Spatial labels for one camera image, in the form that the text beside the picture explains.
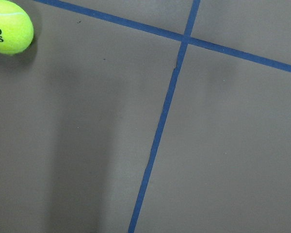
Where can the yellow tennis ball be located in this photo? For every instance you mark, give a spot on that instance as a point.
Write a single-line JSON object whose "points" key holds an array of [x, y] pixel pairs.
{"points": [[16, 28]]}

